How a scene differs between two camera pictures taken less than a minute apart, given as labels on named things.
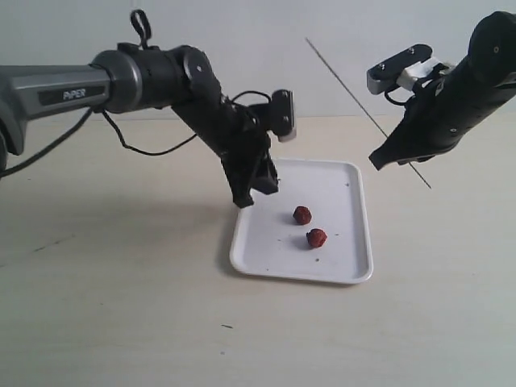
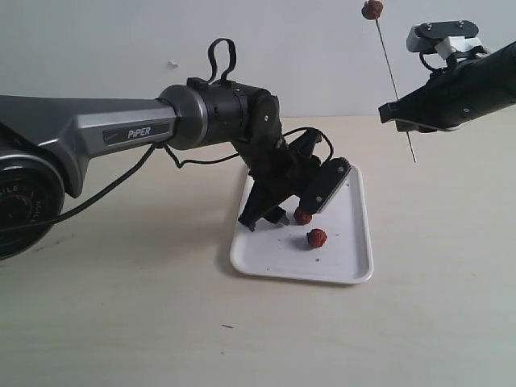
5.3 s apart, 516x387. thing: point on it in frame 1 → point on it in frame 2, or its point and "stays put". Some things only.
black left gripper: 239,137 → 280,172
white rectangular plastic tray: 268,242 stays put
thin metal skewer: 363,106 → 394,82
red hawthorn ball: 317,237 stays put
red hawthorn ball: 302,215 stays put
